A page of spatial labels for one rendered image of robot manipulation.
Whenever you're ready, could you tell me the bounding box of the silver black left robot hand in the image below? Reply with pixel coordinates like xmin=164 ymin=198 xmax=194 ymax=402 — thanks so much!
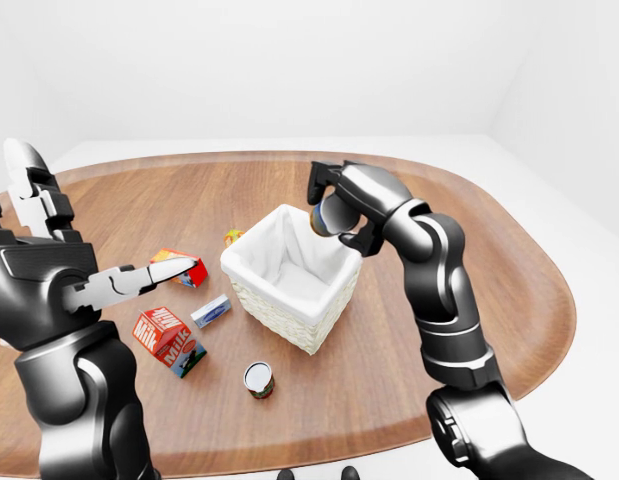
xmin=0 ymin=138 xmax=199 ymax=351

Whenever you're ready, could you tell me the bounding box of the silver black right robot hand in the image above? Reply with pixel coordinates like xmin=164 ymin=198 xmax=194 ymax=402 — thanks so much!
xmin=306 ymin=160 xmax=416 ymax=257

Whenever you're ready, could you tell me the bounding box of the red tin with white lid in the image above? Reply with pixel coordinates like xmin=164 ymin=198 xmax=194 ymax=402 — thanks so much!
xmin=243 ymin=361 xmax=276 ymax=401

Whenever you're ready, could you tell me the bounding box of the blue and tan soup tin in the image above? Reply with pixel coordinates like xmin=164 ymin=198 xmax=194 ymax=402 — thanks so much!
xmin=309 ymin=192 xmax=361 ymax=238

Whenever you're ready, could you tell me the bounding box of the red and white milk carton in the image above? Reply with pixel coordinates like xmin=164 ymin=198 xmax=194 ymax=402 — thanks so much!
xmin=132 ymin=306 xmax=208 ymax=379

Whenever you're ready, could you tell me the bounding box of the red and orange food box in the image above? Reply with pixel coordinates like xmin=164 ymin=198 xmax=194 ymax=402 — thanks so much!
xmin=149 ymin=248 xmax=210 ymax=289

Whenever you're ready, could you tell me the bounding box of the small blue and white box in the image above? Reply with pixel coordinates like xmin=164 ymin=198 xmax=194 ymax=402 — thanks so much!
xmin=190 ymin=293 xmax=233 ymax=330

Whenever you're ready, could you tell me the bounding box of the white lined wicker basket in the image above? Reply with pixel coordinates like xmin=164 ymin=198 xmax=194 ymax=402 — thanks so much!
xmin=219 ymin=203 xmax=364 ymax=357

